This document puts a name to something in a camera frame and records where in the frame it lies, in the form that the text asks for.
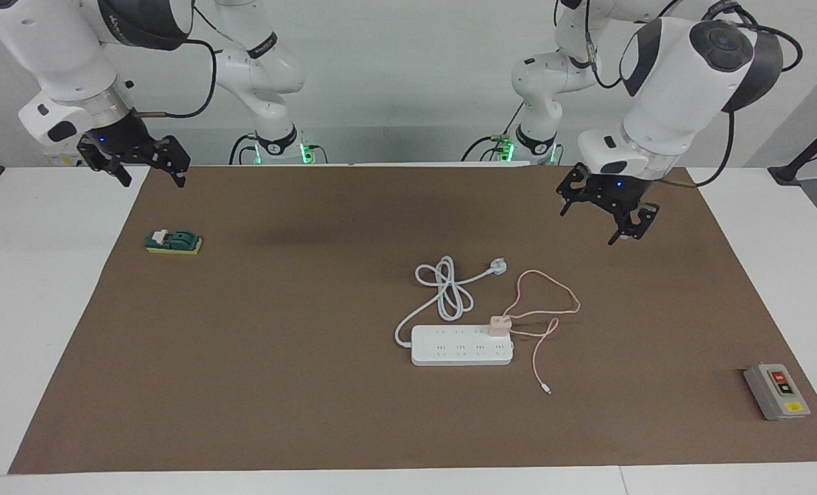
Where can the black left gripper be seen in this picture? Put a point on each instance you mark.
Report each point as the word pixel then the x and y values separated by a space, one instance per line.
pixel 614 192

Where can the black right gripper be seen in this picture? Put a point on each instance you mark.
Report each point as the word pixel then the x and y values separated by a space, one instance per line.
pixel 121 137

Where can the pink charger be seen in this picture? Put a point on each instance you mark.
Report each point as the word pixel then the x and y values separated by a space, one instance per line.
pixel 499 326

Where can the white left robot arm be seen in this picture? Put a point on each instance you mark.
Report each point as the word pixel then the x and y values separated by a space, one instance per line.
pixel 676 89

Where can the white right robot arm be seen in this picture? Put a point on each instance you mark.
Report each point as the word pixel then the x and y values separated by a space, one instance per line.
pixel 44 48

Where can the white power strip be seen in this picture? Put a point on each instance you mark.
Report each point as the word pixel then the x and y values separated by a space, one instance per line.
pixel 460 349

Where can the white box yellow labels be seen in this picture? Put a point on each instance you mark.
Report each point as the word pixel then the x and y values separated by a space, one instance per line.
pixel 61 159

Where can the brown table mat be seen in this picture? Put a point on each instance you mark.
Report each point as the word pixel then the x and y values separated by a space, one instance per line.
pixel 312 412

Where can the green knife switch block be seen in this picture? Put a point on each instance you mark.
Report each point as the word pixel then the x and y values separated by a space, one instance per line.
pixel 174 240

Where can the grey on-off switch box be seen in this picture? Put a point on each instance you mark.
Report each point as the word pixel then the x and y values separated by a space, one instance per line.
pixel 776 392

